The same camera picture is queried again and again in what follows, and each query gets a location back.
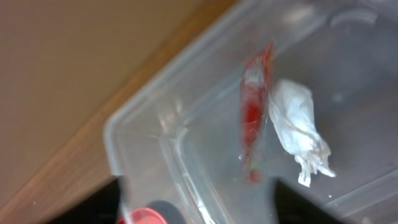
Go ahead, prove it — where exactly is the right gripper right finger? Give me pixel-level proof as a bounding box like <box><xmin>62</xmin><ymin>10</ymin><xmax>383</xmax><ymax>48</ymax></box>
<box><xmin>273</xmin><ymin>179</ymin><xmax>343</xmax><ymax>224</ymax></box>

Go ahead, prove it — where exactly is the red sauce packet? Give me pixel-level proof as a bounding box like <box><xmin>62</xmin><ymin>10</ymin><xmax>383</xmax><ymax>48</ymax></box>
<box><xmin>239</xmin><ymin>41</ymin><xmax>274</xmax><ymax>184</ymax></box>

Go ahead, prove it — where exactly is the red plastic tray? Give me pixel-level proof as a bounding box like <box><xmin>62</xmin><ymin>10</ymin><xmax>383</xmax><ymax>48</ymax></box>
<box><xmin>116</xmin><ymin>207</ymin><xmax>168</xmax><ymax>224</ymax></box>

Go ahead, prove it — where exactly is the white napkin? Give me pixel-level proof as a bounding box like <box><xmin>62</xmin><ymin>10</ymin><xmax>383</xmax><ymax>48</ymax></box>
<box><xmin>269</xmin><ymin>79</ymin><xmax>336</xmax><ymax>187</ymax></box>

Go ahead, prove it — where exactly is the clear plastic bin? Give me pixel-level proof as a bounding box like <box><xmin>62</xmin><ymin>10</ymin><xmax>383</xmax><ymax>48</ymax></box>
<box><xmin>104</xmin><ymin>1</ymin><xmax>397</xmax><ymax>223</ymax></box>

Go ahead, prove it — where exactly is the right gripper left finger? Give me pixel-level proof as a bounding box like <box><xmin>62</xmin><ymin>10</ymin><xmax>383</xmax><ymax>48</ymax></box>
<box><xmin>47</xmin><ymin>179</ymin><xmax>121</xmax><ymax>224</ymax></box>

